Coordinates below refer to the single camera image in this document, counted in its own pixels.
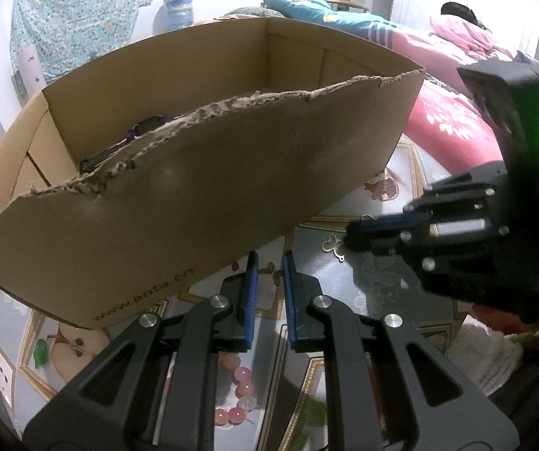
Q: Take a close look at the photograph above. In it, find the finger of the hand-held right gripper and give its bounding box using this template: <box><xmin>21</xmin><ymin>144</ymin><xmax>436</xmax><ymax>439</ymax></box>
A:
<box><xmin>346</xmin><ymin>211</ymin><xmax>433</xmax><ymax>257</ymax></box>

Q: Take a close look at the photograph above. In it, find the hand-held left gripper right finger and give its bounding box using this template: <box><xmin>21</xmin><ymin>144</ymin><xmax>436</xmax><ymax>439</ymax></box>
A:
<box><xmin>282</xmin><ymin>250</ymin><xmax>520</xmax><ymax>451</ymax></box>

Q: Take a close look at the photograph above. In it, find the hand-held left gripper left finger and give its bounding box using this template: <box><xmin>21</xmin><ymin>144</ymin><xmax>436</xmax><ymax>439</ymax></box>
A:
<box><xmin>23</xmin><ymin>250</ymin><xmax>259</xmax><ymax>451</ymax></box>

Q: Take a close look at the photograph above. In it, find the gold butterfly earring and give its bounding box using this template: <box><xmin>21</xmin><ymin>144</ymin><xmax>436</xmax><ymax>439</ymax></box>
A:
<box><xmin>323</xmin><ymin>233</ymin><xmax>348</xmax><ymax>264</ymax></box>
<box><xmin>262</xmin><ymin>263</ymin><xmax>284</xmax><ymax>288</ymax></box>

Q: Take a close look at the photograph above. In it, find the multicoloured bead bracelet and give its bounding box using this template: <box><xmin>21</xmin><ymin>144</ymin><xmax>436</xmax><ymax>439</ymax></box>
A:
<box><xmin>215</xmin><ymin>351</ymin><xmax>259</xmax><ymax>427</ymax></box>

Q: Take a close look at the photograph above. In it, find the brown cardboard box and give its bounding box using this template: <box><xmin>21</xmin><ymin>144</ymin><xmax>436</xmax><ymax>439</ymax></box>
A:
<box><xmin>0</xmin><ymin>16</ymin><xmax>426</xmax><ymax>331</ymax></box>

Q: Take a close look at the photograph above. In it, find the black strap item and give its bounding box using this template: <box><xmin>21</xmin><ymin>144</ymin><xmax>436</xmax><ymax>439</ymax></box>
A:
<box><xmin>79</xmin><ymin>113</ymin><xmax>172</xmax><ymax>175</ymax></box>

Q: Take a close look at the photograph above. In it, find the fruit print tablecloth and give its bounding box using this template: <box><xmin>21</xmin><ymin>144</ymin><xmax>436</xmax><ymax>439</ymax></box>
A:
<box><xmin>0</xmin><ymin>136</ymin><xmax>468</xmax><ymax>451</ymax></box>

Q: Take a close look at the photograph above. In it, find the pink flowered blanket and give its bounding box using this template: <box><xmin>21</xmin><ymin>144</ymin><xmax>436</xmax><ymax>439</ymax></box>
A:
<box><xmin>382</xmin><ymin>26</ymin><xmax>508</xmax><ymax>185</ymax></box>

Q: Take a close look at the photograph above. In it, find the pink pillow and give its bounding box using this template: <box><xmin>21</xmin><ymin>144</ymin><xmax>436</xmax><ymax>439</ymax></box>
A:
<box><xmin>430</xmin><ymin>14</ymin><xmax>516</xmax><ymax>59</ymax></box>

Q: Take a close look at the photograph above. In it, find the dark cloth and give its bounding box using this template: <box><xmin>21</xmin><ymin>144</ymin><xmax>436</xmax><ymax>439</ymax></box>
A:
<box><xmin>440</xmin><ymin>2</ymin><xmax>492</xmax><ymax>35</ymax></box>

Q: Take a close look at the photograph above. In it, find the wooden chair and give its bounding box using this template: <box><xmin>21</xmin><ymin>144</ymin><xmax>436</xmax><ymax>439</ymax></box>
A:
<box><xmin>327</xmin><ymin>0</ymin><xmax>370</xmax><ymax>13</ymax></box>

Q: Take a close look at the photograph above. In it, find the teal pillow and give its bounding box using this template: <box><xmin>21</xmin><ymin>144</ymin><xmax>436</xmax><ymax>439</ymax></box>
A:
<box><xmin>262</xmin><ymin>0</ymin><xmax>393</xmax><ymax>35</ymax></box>

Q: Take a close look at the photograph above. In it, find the blue water bottle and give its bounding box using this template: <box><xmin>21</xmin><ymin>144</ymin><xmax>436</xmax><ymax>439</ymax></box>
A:
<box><xmin>154</xmin><ymin>0</ymin><xmax>195</xmax><ymax>36</ymax></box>

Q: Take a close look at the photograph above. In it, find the white plastic panel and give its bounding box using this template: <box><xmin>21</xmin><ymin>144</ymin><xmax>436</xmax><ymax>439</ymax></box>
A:
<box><xmin>13</xmin><ymin>47</ymin><xmax>45</xmax><ymax>102</ymax></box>

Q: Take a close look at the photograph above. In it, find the blue floral cloth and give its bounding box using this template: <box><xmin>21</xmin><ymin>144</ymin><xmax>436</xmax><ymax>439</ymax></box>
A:
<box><xmin>10</xmin><ymin>0</ymin><xmax>153</xmax><ymax>100</ymax></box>

